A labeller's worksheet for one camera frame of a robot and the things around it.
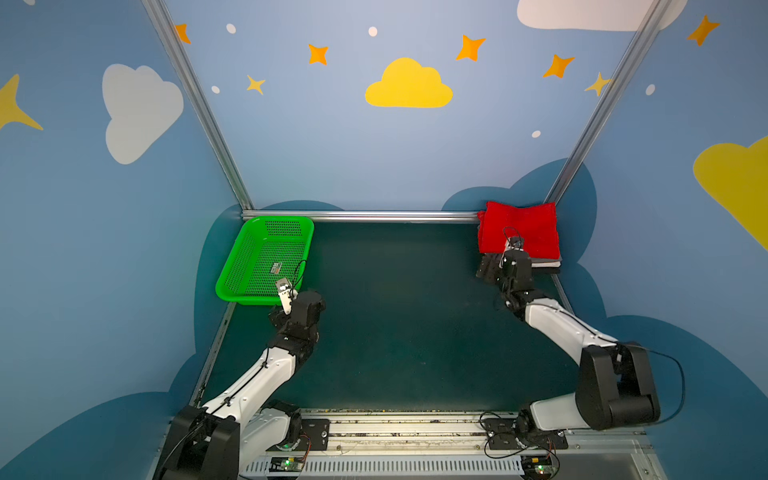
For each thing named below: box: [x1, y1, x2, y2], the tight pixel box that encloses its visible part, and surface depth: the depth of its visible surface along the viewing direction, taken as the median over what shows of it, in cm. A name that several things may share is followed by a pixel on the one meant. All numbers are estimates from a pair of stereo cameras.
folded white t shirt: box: [531, 261, 561, 268], surface depth 106 cm
